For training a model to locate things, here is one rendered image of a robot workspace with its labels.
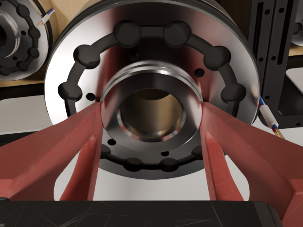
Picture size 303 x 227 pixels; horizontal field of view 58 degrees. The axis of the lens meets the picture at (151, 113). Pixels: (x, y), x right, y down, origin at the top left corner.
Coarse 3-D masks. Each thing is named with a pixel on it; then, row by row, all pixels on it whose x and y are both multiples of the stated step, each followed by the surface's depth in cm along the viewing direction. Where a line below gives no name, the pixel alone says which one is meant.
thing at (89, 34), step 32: (128, 0) 10; (160, 0) 10; (96, 32) 11; (128, 32) 11; (160, 32) 11; (192, 32) 11; (224, 32) 11; (64, 64) 12; (96, 64) 12; (128, 64) 12; (192, 64) 12; (224, 64) 12; (64, 96) 13; (96, 96) 13; (224, 96) 13; (256, 96) 12; (128, 160) 16; (160, 160) 15; (192, 160) 15
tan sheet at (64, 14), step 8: (56, 0) 26; (64, 0) 26; (72, 0) 26; (80, 0) 26; (88, 0) 26; (56, 8) 27; (64, 8) 27; (72, 8) 27; (80, 8) 27; (56, 16) 27; (64, 16) 27; (72, 16) 27; (64, 24) 28; (0, 32) 28; (40, 72) 31; (16, 80) 31; (24, 80) 31; (32, 80) 31; (40, 80) 31
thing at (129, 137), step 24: (120, 72) 12; (144, 72) 11; (168, 72) 11; (120, 96) 12; (192, 96) 12; (120, 120) 13; (192, 120) 13; (120, 144) 14; (144, 144) 14; (168, 144) 14
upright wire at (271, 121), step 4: (260, 96) 14; (260, 100) 14; (260, 104) 14; (264, 104) 13; (260, 108) 13; (264, 108) 13; (268, 108) 13; (264, 112) 13; (268, 112) 13; (264, 116) 13; (268, 116) 12; (272, 116) 12; (268, 120) 12; (272, 120) 12; (268, 124) 12; (272, 124) 12; (276, 124) 12; (272, 128) 12; (276, 128) 12; (276, 132) 12; (280, 132) 12; (280, 136) 11
